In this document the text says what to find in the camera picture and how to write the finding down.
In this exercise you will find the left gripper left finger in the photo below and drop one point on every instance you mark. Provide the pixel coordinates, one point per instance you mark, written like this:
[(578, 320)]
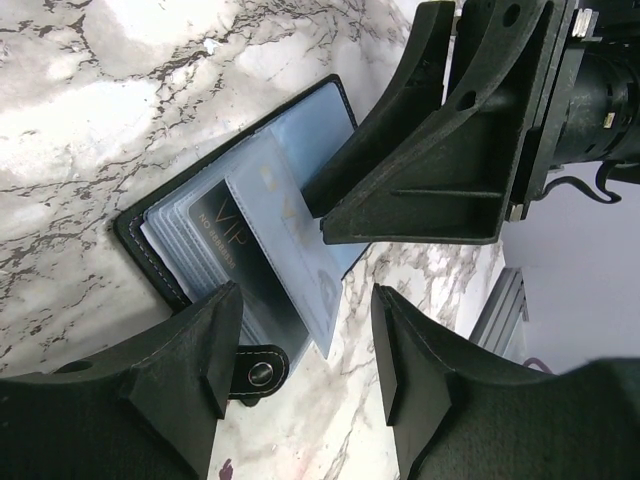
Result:
[(146, 408)]

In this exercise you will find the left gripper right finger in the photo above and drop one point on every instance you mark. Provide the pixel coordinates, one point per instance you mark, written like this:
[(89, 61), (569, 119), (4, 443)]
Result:
[(458, 411)]

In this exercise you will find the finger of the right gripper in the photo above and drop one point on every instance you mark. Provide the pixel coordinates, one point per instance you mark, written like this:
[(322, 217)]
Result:
[(450, 181), (413, 93)]

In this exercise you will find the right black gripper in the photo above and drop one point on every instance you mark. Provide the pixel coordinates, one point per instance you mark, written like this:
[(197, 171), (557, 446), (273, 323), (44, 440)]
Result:
[(589, 132)]

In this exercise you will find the black leather card holder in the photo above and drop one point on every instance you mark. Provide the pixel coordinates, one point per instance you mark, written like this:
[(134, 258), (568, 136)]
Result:
[(306, 132)]

